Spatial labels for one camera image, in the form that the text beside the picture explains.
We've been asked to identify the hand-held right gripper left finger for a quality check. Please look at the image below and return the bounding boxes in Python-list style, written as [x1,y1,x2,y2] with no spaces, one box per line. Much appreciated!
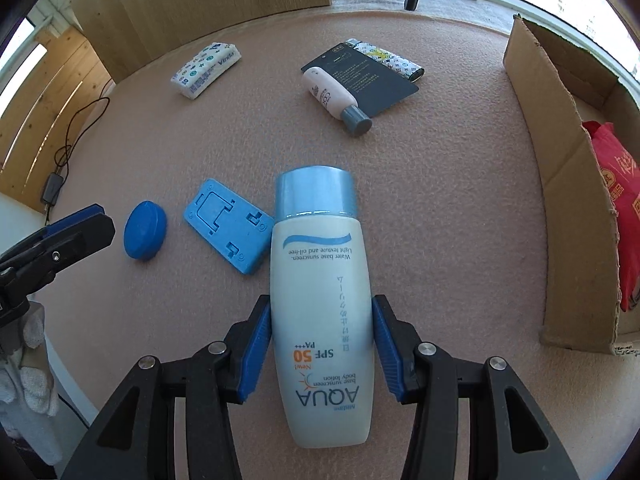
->
[60,294,273,480]

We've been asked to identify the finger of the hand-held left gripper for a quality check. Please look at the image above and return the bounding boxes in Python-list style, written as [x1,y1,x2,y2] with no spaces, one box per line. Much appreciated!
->
[0,214,117,313]
[0,203,106,262]

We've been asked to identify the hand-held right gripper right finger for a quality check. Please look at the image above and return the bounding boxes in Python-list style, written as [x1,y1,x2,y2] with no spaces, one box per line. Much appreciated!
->
[371,294,581,480]

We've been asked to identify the white sunscreen bottle blue cap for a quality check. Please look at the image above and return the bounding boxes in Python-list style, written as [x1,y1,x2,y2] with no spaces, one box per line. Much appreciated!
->
[269,165,373,450]

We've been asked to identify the cardboard box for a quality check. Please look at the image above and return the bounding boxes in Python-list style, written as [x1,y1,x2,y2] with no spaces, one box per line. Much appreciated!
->
[502,14,640,356]

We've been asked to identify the small white bottle grey cap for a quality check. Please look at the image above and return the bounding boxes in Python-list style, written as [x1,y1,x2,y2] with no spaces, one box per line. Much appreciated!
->
[302,67,374,137]

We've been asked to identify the dark printed card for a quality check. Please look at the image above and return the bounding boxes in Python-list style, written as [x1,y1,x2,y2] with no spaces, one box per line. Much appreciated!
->
[300,42,420,118]

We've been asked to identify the red snack bag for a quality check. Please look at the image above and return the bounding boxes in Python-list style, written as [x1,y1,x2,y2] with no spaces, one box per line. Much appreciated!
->
[581,121,640,312]

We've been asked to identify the patterned slim packet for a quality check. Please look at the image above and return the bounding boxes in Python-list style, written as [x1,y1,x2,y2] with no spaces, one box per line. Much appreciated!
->
[345,37,396,63]

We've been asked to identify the person's left hand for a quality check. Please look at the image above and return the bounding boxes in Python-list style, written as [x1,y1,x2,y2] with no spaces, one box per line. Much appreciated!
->
[0,300,63,466]

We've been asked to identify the black power adapter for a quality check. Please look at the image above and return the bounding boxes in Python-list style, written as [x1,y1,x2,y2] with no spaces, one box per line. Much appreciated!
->
[41,172,65,206]

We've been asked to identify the blue round lid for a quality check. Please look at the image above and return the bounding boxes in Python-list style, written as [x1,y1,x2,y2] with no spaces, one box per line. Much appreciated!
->
[124,200,168,261]

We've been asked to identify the blue plastic phone stand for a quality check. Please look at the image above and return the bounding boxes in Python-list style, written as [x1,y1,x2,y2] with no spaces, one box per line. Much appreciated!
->
[183,178,276,276]

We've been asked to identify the wooden slat panel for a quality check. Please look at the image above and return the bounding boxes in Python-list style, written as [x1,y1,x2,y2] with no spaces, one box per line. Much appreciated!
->
[0,25,113,213]

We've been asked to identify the patterned tissue packet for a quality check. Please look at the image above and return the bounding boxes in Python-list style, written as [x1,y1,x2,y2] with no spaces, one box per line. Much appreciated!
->
[171,42,242,101]

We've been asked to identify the large wooden board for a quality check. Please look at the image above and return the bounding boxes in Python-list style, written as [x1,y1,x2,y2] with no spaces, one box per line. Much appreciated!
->
[65,0,331,83]

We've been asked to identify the black adapter cable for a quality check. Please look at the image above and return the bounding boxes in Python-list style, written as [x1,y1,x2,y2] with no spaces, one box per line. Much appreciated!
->
[42,95,111,226]

